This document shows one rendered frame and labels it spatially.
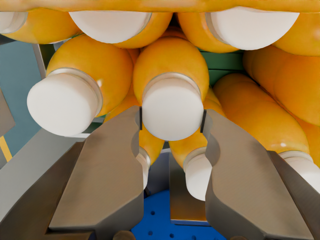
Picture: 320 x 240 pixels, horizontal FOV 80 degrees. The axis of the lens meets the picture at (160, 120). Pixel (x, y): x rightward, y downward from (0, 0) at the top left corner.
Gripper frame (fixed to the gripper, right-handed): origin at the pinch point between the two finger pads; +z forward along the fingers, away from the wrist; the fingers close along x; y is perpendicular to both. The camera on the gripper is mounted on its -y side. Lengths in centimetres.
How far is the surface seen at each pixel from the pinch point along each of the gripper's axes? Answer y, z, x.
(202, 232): 22.3, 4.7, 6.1
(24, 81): 42, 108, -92
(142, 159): 4.9, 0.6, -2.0
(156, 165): 20.3, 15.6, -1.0
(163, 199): 22.3, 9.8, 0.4
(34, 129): 81, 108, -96
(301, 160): 4.2, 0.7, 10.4
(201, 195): 7.3, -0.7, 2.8
